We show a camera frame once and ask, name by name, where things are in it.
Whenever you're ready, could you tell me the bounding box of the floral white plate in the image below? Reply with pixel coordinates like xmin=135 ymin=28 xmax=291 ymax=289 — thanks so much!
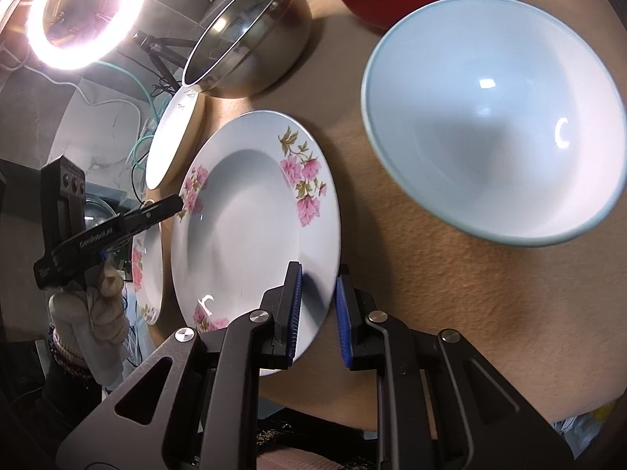
xmin=171 ymin=110 xmax=341 ymax=356

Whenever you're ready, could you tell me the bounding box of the stainless steel bowl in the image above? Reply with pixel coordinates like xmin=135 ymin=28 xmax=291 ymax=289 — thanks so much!
xmin=182 ymin=0 xmax=312 ymax=99

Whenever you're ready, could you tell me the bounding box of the plain white plate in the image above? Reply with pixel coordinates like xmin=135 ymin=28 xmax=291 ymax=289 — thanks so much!
xmin=146 ymin=86 xmax=205 ymax=190

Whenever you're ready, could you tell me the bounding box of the ring light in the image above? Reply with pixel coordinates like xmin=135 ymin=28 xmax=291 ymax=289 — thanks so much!
xmin=25 ymin=0 xmax=145 ymax=71

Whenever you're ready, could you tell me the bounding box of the white cable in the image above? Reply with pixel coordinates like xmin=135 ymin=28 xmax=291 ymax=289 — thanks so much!
xmin=19 ymin=57 xmax=153 ymax=123

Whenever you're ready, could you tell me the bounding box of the gloved left hand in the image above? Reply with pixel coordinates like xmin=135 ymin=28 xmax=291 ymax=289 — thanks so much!
xmin=49 ymin=261 xmax=130 ymax=388

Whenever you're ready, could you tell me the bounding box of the orange table mat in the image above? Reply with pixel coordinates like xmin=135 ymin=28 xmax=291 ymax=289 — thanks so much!
xmin=201 ymin=0 xmax=626 ymax=431

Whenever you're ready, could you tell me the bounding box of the large white blue-rimmed bowl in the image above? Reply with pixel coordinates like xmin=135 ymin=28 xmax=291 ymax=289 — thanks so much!
xmin=360 ymin=0 xmax=626 ymax=247

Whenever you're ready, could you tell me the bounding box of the black mini tripod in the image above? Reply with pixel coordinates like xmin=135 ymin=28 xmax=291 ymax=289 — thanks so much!
xmin=133 ymin=30 xmax=196 ymax=91

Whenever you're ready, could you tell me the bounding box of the small floral plate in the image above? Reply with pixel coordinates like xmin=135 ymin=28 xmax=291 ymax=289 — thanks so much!
xmin=131 ymin=225 xmax=164 ymax=325

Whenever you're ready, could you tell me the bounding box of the teal cable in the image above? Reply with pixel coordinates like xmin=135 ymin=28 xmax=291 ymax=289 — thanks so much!
xmin=94 ymin=60 xmax=163 ymax=177

